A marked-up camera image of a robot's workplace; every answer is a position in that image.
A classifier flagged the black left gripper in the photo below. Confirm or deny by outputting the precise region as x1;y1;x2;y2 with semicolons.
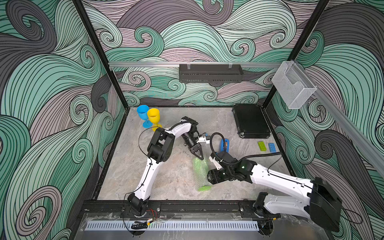
181;134;203;162

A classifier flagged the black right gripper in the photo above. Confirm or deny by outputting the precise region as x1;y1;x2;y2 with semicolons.
204;167;234;184

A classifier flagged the clear bubble wrap sheet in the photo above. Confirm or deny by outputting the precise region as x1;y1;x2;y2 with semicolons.
191;157;213;192

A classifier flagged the blue tape dispenser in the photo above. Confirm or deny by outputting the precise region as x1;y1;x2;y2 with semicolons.
220;139;230;153

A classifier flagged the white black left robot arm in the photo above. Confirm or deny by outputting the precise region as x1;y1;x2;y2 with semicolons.
127;117;211;216

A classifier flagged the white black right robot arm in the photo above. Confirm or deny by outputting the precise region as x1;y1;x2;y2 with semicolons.
207;152;342;232

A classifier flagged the yellow plastic wine glass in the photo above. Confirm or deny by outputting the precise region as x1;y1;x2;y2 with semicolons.
147;108;163;132

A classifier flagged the blue plastic wine glass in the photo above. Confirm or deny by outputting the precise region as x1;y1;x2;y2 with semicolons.
137;105;153;129

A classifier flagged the green toy brick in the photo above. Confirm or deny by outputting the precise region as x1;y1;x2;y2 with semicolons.
258;141;267;152

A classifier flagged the blue toy brick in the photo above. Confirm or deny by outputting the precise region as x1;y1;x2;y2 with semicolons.
268;143;277;153

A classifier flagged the black hard case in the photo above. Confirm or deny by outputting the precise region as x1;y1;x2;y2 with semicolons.
232;104;271;139

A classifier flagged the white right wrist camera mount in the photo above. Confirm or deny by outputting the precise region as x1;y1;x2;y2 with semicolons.
209;156;222;170

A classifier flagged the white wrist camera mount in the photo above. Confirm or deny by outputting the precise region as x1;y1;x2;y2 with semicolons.
197;134;211;144
209;156;222;170

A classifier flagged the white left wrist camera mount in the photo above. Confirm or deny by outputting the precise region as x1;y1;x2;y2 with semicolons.
197;134;211;144

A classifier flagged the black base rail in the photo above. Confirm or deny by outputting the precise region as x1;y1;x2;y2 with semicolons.
81;197;309;219

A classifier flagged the black wall tray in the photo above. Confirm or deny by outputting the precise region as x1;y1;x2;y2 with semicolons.
179;64;244;87

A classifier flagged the black frame post left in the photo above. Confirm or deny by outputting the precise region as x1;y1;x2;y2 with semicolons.
73;0;130;112

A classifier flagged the black frame post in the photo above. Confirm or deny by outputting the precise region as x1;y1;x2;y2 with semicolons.
73;0;130;112
262;1;329;109

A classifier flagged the clear acrylic wall box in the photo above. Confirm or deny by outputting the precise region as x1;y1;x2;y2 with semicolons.
272;61;317;110

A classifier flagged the white slotted cable duct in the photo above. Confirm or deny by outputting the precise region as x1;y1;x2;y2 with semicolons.
85;220;259;232

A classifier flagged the black frame post right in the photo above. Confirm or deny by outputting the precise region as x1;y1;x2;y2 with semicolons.
262;1;329;109

